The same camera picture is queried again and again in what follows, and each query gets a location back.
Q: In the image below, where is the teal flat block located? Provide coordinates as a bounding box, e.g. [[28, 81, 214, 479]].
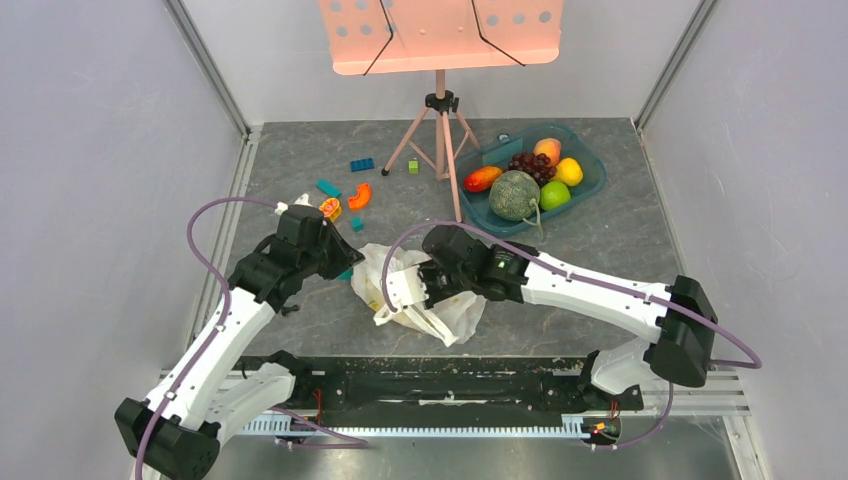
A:
[[316, 179, 342, 198]]

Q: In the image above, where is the dark red grape bunch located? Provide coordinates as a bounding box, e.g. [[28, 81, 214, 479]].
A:
[[507, 151, 556, 187]]

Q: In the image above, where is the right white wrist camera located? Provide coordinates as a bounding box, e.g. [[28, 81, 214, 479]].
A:
[[384, 265, 429, 311]]

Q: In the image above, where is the red orange mango fake fruit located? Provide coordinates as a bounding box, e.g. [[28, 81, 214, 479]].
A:
[[463, 165, 504, 193]]

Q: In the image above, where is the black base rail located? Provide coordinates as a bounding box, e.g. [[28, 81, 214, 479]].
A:
[[235, 351, 644, 429]]

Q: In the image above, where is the green netted melon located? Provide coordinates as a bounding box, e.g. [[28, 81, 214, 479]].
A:
[[488, 170, 544, 238]]

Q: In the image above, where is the orange slice toy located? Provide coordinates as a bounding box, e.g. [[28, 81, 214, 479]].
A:
[[319, 198, 342, 222]]

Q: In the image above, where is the white plastic bag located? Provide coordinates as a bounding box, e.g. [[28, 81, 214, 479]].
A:
[[351, 243, 486, 347]]

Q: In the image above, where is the blue lego brick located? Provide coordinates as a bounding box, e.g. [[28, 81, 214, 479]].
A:
[[349, 157, 375, 173]]

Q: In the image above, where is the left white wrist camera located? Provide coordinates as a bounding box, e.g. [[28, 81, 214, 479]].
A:
[[275, 193, 311, 216]]

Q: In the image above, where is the orange curved block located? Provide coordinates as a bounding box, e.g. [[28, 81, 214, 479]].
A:
[[347, 183, 372, 211]]

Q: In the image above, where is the yellow lemon fake fruit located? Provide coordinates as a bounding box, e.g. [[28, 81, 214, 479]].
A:
[[553, 157, 584, 187]]

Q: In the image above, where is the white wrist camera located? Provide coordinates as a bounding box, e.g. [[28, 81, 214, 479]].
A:
[[384, 265, 429, 311], [275, 193, 311, 216]]

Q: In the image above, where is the teal block near yellow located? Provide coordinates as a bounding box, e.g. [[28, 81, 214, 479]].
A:
[[336, 268, 354, 281]]

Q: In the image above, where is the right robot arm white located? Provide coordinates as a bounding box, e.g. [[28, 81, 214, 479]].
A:
[[419, 225, 718, 408]]

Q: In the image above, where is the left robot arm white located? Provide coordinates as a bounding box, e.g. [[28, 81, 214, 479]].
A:
[[115, 203, 364, 479]]

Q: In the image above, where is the peach fake fruit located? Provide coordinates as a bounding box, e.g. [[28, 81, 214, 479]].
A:
[[533, 138, 562, 166]]

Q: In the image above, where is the pink music stand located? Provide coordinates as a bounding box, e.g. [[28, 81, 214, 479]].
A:
[[318, 0, 565, 220]]

